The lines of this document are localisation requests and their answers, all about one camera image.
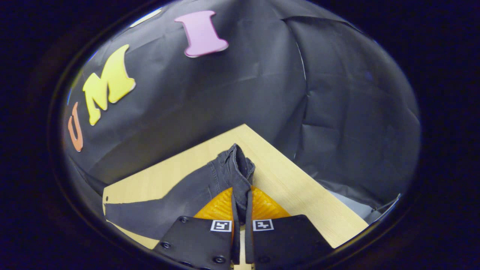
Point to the black backdrop cloth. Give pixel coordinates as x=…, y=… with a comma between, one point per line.
x=262, y=93

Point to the dark grey jeans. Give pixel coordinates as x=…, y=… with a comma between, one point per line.
x=187, y=198

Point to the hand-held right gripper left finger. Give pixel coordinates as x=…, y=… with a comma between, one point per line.
x=235, y=225

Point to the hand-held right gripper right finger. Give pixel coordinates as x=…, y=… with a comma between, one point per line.
x=249, y=225

